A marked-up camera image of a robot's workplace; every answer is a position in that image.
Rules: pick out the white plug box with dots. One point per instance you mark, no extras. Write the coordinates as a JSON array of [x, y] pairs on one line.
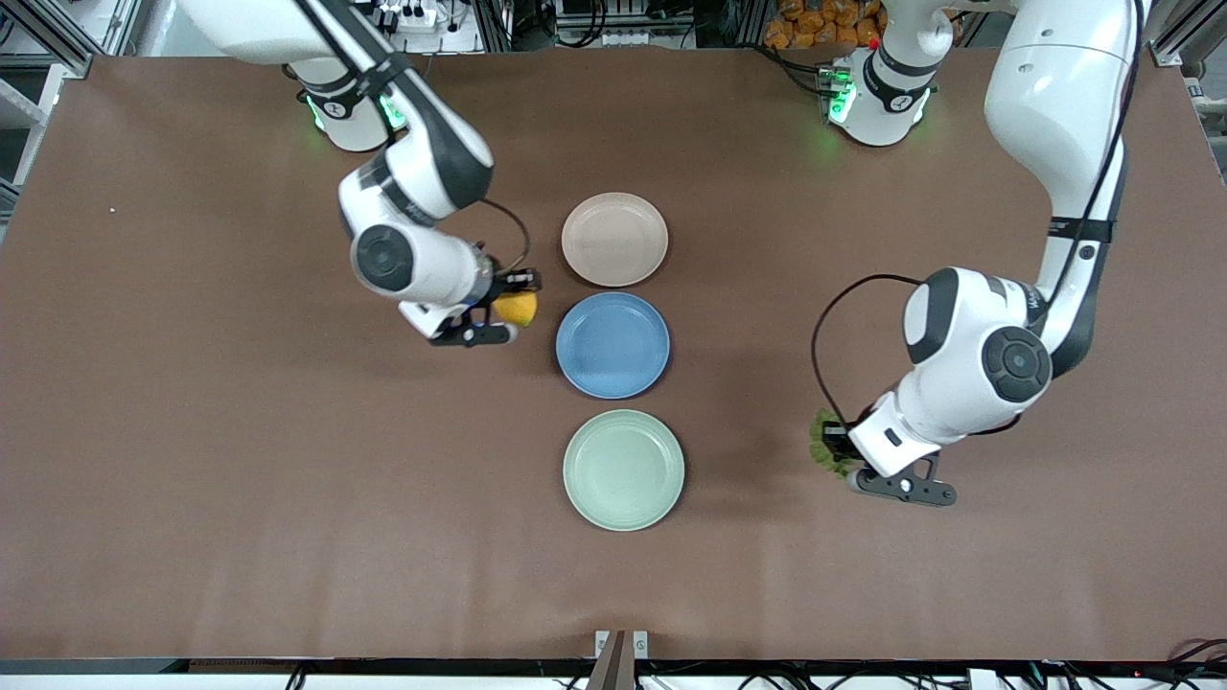
[[984, 679]]

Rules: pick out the aluminium frame profile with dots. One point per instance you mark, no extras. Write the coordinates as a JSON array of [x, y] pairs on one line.
[[1184, 34], [57, 43]]

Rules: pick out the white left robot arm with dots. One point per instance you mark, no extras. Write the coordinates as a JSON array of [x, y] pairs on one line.
[[1054, 96]]

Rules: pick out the bag of orange items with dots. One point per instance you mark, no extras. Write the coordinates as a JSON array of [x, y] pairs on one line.
[[815, 24]]

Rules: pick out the pale green plate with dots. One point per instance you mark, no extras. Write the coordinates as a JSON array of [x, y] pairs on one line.
[[623, 470]]

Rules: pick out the blue plate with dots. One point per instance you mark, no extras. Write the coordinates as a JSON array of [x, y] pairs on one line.
[[613, 345]]

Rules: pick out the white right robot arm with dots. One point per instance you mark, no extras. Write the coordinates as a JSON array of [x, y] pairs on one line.
[[403, 259]]

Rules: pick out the green lettuce leaf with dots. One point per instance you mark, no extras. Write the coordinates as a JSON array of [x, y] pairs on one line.
[[818, 455]]

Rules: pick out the yellow lemon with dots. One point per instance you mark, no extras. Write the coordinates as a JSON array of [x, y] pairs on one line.
[[518, 309]]

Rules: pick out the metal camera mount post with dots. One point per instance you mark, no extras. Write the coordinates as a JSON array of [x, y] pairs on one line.
[[613, 671]]

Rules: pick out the white power strip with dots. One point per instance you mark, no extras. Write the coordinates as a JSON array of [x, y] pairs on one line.
[[417, 17]]

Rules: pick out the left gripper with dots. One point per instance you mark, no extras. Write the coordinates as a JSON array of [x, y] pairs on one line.
[[836, 437]]

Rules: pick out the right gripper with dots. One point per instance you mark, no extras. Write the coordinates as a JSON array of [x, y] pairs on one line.
[[502, 287]]

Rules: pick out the beige plate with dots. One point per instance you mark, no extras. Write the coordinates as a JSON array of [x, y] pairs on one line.
[[614, 240]]

